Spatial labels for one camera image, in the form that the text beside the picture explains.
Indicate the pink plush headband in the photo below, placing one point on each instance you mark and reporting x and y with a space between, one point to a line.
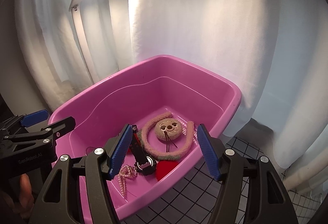
148 148

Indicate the red felt heart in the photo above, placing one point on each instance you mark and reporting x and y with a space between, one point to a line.
166 169

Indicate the person's left hand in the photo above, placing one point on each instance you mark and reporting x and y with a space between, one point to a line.
25 188

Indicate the white curtain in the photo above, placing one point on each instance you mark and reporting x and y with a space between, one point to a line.
192 21

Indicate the white black checked sheet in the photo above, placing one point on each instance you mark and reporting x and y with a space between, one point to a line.
243 145

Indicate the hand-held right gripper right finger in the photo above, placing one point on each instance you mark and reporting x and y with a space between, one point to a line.
208 152

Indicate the black wrist watch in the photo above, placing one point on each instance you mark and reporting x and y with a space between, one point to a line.
144 163

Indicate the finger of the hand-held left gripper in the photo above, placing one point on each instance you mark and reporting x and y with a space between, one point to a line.
51 131
35 117

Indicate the pink plastic bin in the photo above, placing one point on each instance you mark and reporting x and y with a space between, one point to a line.
123 101

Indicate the round plush face charm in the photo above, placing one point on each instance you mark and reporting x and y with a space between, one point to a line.
169 129

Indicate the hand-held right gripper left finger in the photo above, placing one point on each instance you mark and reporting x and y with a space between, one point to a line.
120 152

